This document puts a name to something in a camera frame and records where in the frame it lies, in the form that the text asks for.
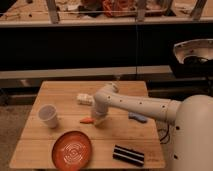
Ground orange object on shelf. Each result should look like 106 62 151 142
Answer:
102 0 135 17

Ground orange pepper with green stem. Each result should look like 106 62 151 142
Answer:
79 117 94 124

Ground black white striped block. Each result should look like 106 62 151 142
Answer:
113 145 145 166

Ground white plastic bottle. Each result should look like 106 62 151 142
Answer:
77 93 93 105

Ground white plastic cup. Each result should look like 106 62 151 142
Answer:
38 104 58 129

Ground blue sponge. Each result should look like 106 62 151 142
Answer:
128 112 147 123

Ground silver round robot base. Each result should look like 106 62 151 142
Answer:
173 39 213 64

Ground wooden table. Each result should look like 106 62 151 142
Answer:
10 81 165 171

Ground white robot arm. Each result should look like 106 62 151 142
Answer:
91 83 213 171

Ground orange ceramic bowl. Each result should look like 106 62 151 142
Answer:
51 131 92 171

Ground black cable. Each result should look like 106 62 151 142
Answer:
158 123 172 145

